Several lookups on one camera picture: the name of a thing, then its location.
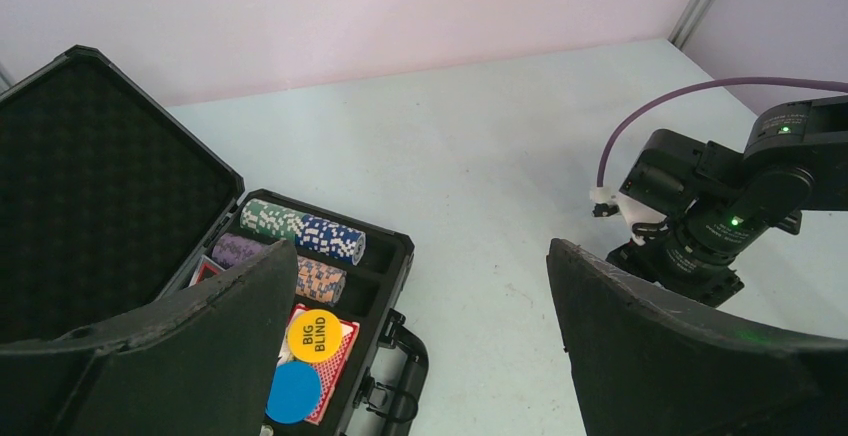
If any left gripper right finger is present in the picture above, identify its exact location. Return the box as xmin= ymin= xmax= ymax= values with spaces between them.
xmin=546 ymin=238 xmax=847 ymax=435

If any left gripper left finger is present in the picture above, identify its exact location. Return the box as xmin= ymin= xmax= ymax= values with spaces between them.
xmin=1 ymin=241 xmax=297 ymax=435

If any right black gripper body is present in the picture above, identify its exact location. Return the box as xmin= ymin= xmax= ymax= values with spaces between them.
xmin=607 ymin=129 xmax=745 ymax=308

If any all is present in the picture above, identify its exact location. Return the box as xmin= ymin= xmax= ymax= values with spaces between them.
xmin=188 ymin=255 xmax=223 ymax=287

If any blue round chip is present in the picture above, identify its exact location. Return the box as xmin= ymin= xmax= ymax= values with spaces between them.
xmin=265 ymin=361 xmax=322 ymax=424

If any yellow big blind button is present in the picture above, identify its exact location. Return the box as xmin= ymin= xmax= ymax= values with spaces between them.
xmin=286 ymin=309 xmax=343 ymax=364

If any red playing card deck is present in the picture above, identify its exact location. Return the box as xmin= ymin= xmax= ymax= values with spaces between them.
xmin=266 ymin=303 xmax=360 ymax=426

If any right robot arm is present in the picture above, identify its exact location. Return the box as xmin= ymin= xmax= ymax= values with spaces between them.
xmin=606 ymin=96 xmax=847 ymax=307

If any black poker set case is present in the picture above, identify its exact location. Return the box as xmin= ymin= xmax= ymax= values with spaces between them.
xmin=1 ymin=46 xmax=429 ymax=435

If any purple and orange chip stack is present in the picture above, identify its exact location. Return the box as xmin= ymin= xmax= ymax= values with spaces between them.
xmin=209 ymin=233 xmax=347 ymax=306

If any green and blue chip stack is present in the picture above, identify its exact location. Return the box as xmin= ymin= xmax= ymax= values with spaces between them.
xmin=239 ymin=198 xmax=367 ymax=265

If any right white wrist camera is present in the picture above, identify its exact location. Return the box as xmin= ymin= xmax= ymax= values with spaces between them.
xmin=590 ymin=187 xmax=669 ymax=245

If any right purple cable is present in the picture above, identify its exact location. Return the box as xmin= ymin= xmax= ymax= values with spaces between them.
xmin=596 ymin=76 xmax=848 ymax=189

